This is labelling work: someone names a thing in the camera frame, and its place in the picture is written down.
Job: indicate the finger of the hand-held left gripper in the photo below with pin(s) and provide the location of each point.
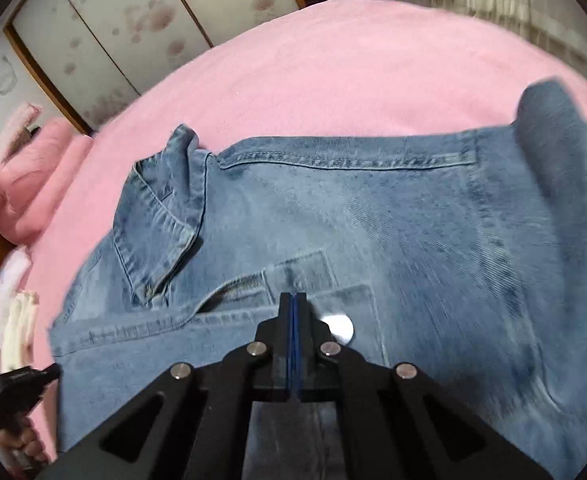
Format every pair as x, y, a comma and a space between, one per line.
49, 374

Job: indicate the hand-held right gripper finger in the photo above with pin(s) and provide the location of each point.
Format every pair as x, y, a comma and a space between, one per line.
287, 340
298, 340

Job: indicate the blue denim jeans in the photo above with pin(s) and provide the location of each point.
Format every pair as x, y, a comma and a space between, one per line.
373, 210

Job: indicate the person's left hand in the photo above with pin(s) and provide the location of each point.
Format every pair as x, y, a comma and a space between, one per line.
23, 442

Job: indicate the white cloth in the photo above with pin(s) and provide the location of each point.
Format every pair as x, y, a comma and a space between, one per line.
15, 320

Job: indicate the pink fluffy pillow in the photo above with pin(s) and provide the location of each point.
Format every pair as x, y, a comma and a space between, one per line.
33, 180

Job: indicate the pink bed blanket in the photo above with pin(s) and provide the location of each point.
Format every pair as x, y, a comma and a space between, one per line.
323, 75

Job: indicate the floral sliding door wardrobe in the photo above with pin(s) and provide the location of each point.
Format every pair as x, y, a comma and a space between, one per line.
123, 25

